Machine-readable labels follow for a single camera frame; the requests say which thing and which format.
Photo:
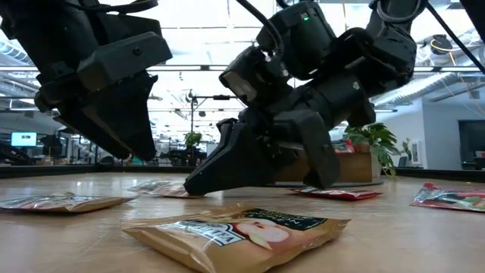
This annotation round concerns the distant black rig frame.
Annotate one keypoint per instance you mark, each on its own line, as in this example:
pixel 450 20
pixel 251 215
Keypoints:
pixel 221 97

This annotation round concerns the green potted plant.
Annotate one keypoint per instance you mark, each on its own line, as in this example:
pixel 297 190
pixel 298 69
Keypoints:
pixel 375 140

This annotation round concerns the distant green plant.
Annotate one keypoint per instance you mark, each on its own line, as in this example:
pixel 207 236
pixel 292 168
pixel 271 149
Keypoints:
pixel 193 139

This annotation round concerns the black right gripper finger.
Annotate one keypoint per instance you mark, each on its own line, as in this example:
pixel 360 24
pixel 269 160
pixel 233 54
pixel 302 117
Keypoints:
pixel 235 163
pixel 318 151

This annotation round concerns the black aluminium table frame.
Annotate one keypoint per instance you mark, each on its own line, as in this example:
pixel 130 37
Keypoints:
pixel 76 169

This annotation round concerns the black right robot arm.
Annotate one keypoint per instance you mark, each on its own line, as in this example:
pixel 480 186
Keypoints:
pixel 394 45

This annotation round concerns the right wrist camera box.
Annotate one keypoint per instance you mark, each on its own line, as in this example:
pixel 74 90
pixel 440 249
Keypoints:
pixel 242 81

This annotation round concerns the wooden tea organizer box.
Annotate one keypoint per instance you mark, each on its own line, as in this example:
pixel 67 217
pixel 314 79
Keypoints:
pixel 356 168

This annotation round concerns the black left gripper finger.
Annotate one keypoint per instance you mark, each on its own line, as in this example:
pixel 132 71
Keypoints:
pixel 125 113
pixel 64 104

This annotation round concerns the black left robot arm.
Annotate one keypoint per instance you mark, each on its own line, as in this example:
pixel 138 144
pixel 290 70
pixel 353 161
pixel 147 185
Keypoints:
pixel 15 13

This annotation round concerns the lit computer monitor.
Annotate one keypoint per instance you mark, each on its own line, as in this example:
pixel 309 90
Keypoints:
pixel 23 139

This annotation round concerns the silver ventilation duct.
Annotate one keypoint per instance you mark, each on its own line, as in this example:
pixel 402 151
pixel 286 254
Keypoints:
pixel 417 89
pixel 9 51

